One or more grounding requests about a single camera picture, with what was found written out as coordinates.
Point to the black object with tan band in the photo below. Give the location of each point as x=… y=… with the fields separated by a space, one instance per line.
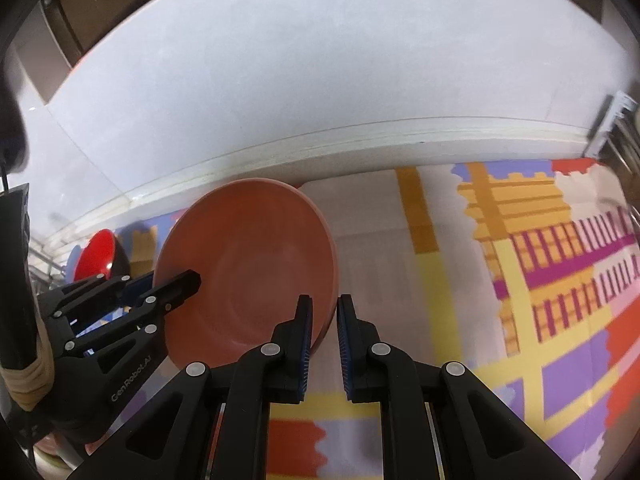
x=17 y=285

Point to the pink bowl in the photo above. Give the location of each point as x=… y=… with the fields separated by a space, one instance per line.
x=250 y=260

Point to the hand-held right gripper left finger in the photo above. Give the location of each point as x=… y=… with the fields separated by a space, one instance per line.
x=305 y=355

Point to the red and black bowl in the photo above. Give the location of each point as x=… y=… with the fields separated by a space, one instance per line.
x=97 y=255

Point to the white pot rack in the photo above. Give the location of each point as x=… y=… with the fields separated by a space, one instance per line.
x=607 y=120

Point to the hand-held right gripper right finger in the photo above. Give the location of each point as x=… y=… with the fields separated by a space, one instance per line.
x=345 y=355

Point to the wooden cabinet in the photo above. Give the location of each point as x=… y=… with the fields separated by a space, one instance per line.
x=70 y=20

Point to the colourful patterned mat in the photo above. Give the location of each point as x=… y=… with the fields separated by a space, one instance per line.
x=550 y=310

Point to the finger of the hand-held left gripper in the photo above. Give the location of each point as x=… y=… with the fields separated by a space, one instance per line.
x=175 y=290
x=137 y=287

